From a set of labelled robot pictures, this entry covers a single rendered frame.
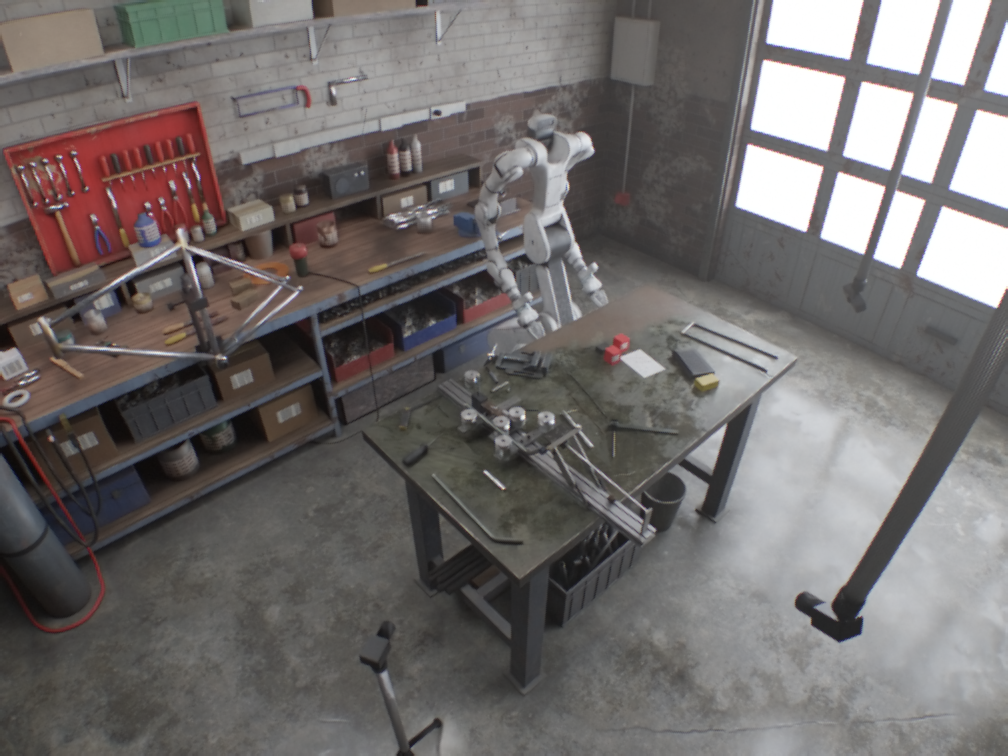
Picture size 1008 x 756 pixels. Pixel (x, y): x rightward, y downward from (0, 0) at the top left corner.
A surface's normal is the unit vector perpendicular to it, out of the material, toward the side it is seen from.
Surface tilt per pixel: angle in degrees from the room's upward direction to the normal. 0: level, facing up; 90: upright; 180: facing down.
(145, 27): 90
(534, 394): 0
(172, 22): 90
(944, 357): 90
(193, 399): 90
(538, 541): 0
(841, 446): 0
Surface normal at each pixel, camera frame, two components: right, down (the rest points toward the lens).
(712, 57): -0.75, 0.40
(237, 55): 0.66, 0.45
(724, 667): 0.00, -0.79
